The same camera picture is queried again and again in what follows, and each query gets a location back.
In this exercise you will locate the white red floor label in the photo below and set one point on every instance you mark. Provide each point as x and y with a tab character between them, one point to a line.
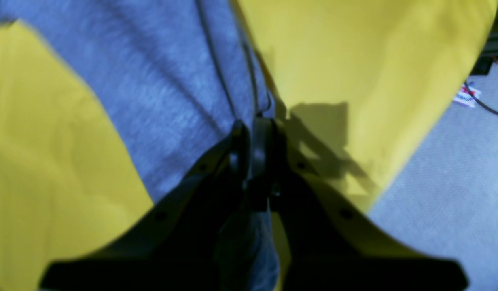
467	96

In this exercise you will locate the grey t-shirt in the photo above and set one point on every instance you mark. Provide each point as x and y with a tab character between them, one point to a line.
104	106

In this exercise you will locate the yellow table cloth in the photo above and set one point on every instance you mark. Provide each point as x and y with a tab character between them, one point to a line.
363	81

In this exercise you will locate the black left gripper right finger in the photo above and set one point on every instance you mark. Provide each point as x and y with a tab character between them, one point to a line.
333	246

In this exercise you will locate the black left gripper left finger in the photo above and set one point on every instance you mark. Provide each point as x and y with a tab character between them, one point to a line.
172	246

